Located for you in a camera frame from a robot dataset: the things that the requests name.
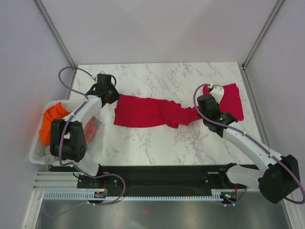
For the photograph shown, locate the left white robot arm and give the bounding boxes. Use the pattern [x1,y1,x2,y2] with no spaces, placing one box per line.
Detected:
[50,73,121,187]

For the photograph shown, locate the left aluminium frame post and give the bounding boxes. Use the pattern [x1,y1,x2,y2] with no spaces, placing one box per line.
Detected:
[33,0,77,67]

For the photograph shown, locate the purple cable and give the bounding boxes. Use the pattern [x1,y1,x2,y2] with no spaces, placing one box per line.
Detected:
[58,67,126,218]
[193,83,305,205]

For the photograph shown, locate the orange t-shirt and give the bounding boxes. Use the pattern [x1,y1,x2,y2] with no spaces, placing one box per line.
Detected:
[39,102,70,146]

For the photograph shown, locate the aluminium frame post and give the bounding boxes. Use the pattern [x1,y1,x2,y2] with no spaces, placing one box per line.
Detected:
[33,0,77,67]
[240,0,286,71]

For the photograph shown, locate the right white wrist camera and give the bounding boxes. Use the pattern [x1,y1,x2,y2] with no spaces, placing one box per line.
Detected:
[208,84,224,104]

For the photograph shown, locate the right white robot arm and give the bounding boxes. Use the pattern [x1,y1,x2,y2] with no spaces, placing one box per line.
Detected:
[193,94,305,204]

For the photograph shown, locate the right aluminium frame post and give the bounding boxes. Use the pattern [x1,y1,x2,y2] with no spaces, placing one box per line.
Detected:
[240,0,286,71]

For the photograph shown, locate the white plastic laundry basket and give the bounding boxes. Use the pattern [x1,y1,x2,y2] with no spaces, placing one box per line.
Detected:
[30,95,102,166]

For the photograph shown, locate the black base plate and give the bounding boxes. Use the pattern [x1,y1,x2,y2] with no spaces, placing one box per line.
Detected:
[77,165,245,196]

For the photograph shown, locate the pink t-shirt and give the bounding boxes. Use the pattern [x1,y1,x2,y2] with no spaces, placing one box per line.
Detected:
[84,116,99,146]

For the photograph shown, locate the white slotted cable duct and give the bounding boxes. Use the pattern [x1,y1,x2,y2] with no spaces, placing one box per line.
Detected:
[43,189,232,201]

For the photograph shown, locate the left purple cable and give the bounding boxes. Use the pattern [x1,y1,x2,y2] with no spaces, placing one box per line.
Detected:
[58,67,126,218]

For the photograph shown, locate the red t-shirt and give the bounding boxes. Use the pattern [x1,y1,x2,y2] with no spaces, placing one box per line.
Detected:
[114,95,201,129]
[203,83,244,121]

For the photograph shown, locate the folded red t-shirt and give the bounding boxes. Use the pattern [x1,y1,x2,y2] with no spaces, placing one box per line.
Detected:
[203,83,244,121]

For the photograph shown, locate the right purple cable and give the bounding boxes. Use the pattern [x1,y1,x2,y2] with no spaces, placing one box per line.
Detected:
[193,83,305,205]

